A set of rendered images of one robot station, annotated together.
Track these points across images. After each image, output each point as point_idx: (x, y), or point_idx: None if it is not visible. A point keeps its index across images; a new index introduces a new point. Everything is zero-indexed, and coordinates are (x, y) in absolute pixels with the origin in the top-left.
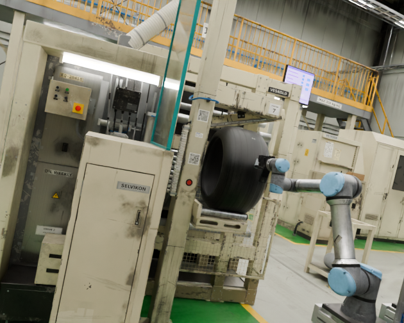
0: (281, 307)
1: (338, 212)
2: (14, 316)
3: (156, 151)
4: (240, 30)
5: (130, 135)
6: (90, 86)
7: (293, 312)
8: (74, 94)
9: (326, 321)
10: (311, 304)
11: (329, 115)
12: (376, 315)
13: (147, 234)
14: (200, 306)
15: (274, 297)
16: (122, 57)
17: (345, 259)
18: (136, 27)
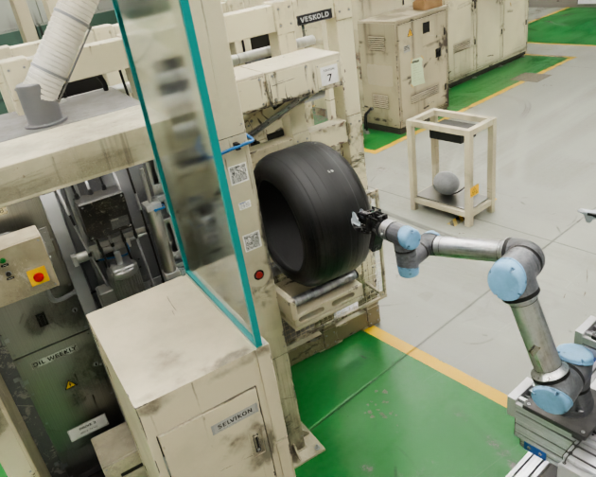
0: (414, 304)
1: (527, 316)
2: None
3: (243, 359)
4: None
5: (131, 243)
6: (25, 212)
7: (431, 305)
8: (19, 259)
9: (530, 416)
10: (447, 274)
11: None
12: (593, 399)
13: (276, 449)
14: (319, 368)
15: (397, 289)
16: (68, 169)
17: (552, 372)
18: (38, 58)
